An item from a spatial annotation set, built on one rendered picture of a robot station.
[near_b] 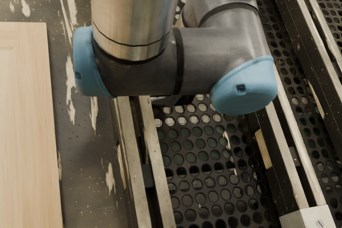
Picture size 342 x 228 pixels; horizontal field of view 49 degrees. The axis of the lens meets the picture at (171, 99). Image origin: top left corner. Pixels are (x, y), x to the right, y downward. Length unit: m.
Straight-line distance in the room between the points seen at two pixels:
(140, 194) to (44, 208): 0.15
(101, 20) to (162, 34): 0.05
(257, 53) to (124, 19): 0.16
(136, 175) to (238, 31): 0.30
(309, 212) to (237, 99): 0.37
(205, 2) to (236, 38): 0.07
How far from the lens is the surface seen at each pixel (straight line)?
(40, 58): 0.74
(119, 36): 0.32
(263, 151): 0.78
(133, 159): 0.61
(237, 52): 0.40
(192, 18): 0.49
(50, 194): 0.64
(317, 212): 0.73
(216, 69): 0.39
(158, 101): 0.68
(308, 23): 0.96
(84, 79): 0.38
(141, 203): 0.60
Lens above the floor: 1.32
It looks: 9 degrees down
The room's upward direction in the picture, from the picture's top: straight up
